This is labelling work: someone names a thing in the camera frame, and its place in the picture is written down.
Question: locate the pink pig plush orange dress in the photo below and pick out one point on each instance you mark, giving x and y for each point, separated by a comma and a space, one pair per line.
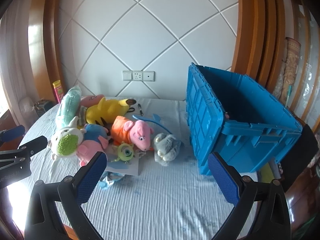
140, 135

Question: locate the white and green plush toy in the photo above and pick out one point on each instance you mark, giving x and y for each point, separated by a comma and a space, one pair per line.
66, 143

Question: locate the green one-eyed monster plush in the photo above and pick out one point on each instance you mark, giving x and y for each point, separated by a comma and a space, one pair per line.
126, 152

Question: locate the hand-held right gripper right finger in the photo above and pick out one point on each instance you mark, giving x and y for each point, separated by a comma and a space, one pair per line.
223, 180

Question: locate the black marker pen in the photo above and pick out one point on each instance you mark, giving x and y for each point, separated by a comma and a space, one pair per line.
140, 109

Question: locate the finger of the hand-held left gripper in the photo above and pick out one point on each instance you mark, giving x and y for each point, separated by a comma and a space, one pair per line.
13, 132
33, 143

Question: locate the grey striped plush toy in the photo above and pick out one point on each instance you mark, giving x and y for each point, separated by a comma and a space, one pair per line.
81, 115

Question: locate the white curtain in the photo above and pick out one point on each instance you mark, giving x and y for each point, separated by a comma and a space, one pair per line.
13, 67

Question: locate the yellow and pink can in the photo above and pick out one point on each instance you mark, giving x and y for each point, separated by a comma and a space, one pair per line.
58, 91

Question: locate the rolled patterned carpet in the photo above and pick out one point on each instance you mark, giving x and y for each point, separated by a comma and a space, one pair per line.
291, 67

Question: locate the plastic wrapped roll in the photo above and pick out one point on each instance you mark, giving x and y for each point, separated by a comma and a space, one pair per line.
278, 85

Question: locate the yellow plush toy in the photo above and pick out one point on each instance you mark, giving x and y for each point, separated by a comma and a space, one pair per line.
105, 112

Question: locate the grey furry plush toy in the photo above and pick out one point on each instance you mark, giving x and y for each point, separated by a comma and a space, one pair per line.
166, 146

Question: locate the black chair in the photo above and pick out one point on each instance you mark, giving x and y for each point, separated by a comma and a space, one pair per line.
300, 160

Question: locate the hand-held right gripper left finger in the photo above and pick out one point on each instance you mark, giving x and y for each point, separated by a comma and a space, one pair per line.
91, 177

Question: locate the teal long plush pillow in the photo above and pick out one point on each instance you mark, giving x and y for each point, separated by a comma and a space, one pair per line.
68, 105

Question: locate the frosted glass door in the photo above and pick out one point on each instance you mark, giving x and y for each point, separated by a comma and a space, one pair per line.
308, 67

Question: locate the blue plastic storage crate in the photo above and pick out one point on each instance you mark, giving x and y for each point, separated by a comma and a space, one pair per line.
207, 120

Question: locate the wooden door frame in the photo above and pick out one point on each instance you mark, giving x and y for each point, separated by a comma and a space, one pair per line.
260, 30

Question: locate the light blue cloth piece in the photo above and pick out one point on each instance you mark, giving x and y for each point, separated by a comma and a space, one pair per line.
110, 180

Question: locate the blue curved plastic band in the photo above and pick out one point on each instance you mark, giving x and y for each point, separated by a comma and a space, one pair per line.
160, 125

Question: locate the pink plush toy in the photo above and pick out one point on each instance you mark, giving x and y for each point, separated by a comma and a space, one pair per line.
91, 99

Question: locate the pink pig plush blue shirt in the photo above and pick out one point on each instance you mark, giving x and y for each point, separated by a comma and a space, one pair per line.
95, 132

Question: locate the teal stick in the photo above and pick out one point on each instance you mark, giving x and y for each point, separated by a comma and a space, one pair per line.
288, 93

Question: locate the white wall socket panel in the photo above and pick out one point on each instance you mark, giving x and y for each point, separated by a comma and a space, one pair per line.
138, 75

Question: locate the dark small box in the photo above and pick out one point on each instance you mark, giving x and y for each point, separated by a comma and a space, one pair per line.
43, 106

